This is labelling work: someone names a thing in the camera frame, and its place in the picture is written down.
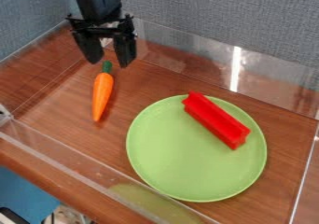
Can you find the green plate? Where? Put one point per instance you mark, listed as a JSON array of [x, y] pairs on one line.
[[181, 160]]

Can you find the clear acrylic enclosure wall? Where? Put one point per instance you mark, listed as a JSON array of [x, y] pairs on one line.
[[72, 155]]

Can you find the orange toy carrot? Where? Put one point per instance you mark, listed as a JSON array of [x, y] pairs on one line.
[[102, 87]]

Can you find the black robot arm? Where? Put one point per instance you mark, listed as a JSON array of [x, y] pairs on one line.
[[98, 9]]

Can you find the red toy block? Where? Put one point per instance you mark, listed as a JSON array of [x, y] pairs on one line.
[[222, 125]]

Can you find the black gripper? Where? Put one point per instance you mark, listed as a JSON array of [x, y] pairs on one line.
[[117, 27]]

